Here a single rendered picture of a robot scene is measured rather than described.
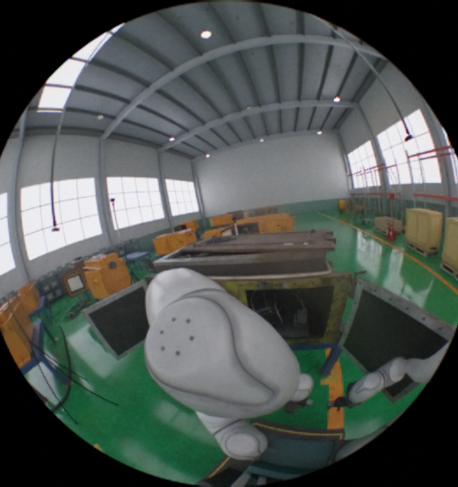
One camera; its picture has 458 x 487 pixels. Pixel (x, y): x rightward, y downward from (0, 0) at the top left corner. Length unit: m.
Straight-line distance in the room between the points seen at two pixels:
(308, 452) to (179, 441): 1.17
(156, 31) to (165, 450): 9.30
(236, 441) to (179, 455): 1.20
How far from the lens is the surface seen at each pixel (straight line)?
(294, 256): 0.83
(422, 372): 0.49
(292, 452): 0.92
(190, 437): 1.76
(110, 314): 1.37
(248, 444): 0.65
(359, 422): 1.82
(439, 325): 0.78
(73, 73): 8.85
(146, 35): 7.82
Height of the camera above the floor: 1.63
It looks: 13 degrees down
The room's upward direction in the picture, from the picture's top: 11 degrees counter-clockwise
